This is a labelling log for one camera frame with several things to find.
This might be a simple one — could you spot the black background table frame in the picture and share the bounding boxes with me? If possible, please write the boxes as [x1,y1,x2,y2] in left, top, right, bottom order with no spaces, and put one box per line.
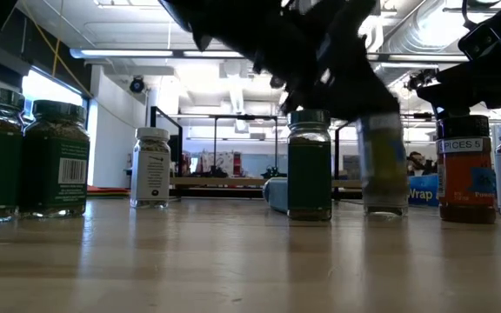
[213,113,277,179]

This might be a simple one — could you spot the blue plastic wrap box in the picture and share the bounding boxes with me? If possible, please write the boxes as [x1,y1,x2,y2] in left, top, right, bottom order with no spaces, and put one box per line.
[408,173,441,208]

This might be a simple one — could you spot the person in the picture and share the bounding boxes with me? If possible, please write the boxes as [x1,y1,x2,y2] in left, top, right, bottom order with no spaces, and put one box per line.
[406,150,428,176]

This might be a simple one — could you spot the wooden shelf riser black legs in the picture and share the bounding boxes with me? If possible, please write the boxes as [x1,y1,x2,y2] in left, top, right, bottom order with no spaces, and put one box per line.
[149,105,364,203]

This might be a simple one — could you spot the red folder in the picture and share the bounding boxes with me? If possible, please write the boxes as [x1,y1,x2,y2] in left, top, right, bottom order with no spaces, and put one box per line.
[87,185,130,195]

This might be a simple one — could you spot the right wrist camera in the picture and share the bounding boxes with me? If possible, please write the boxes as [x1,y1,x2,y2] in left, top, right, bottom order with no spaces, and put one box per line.
[458,23,501,60]

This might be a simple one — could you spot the long ceiling light strip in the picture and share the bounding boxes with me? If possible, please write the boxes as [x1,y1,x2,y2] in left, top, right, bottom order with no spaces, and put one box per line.
[70,47,469,63]

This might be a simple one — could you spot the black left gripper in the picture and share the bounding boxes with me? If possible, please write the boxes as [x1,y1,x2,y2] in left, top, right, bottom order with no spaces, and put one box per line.
[158,0,400,121]

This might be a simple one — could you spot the large round silver duct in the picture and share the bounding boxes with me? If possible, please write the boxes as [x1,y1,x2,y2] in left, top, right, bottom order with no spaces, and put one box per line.
[380,0,469,56]

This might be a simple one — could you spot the orange spice jar SPICES 5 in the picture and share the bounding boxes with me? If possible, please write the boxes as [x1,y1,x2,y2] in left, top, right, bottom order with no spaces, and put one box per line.
[435,115,498,224]

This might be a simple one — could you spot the yellow cable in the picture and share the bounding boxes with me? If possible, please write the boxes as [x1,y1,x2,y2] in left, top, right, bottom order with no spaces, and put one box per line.
[22,0,93,97]

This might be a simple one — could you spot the black ceiling projector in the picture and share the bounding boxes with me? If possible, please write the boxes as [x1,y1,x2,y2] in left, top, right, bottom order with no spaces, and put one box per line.
[404,68,438,90]

